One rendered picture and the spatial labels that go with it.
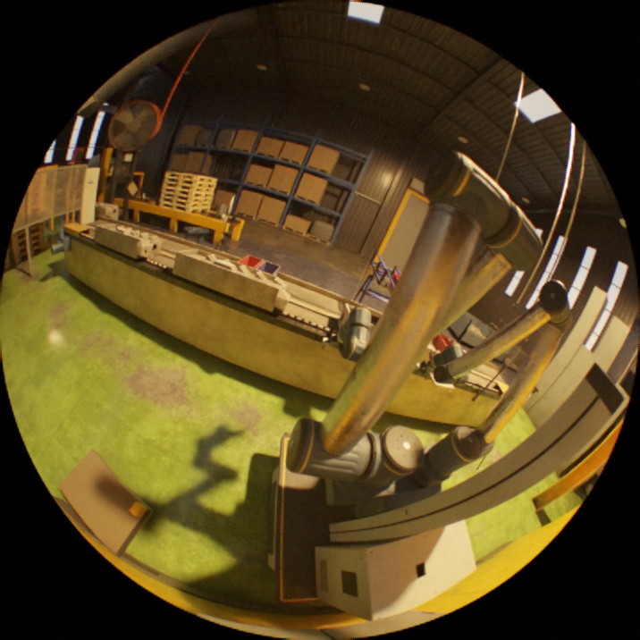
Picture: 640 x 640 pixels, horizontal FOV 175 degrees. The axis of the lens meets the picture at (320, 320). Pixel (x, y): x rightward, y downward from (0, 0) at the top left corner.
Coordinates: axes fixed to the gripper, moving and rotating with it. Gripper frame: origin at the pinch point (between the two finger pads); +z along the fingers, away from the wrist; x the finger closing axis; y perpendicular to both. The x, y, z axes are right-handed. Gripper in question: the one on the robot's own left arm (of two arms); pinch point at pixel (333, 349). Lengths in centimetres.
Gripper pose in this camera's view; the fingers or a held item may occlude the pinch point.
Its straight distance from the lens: 128.6
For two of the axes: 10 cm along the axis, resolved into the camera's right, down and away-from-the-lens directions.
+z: -3.1, 5.2, 8.0
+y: 1.1, -8.1, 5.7
